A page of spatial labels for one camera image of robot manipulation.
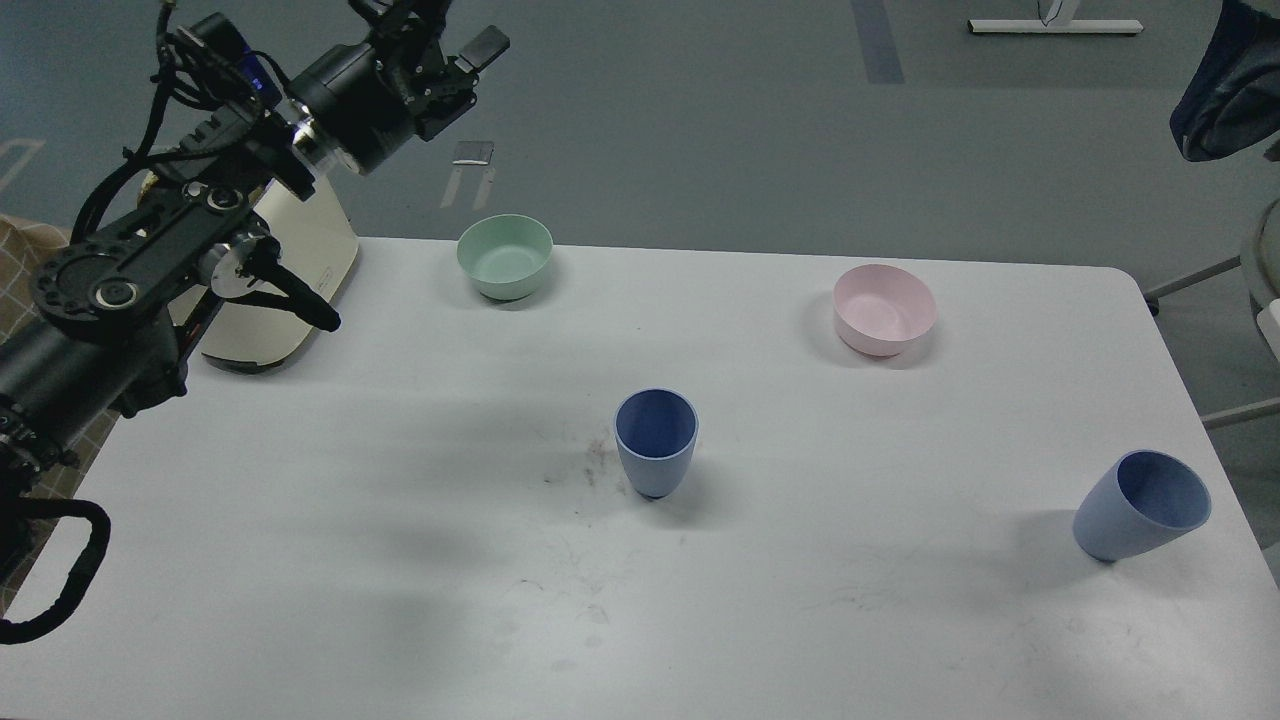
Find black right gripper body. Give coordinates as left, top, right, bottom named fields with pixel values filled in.
left=1169, top=1, right=1279, bottom=161

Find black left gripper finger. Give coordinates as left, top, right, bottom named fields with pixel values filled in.
left=454, top=27, right=511, bottom=73

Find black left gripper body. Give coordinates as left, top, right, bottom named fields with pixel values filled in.
left=285, top=1, right=477, bottom=176

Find blue cup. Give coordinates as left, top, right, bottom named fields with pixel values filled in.
left=1071, top=450, right=1213, bottom=562
left=611, top=387, right=700, bottom=500

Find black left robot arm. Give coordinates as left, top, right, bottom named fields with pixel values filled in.
left=1, top=1, right=509, bottom=644

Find green bowl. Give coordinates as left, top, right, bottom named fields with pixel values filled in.
left=456, top=214, right=554, bottom=301

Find white stand base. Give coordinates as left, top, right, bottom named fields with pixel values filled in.
left=966, top=1, right=1146, bottom=37

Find beige checkered cloth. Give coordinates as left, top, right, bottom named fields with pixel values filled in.
left=1, top=213, right=118, bottom=618

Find pink bowl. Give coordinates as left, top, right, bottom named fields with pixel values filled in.
left=831, top=263, right=940, bottom=357

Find grey floor bracket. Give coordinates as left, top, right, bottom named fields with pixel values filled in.
left=439, top=140, right=497, bottom=211

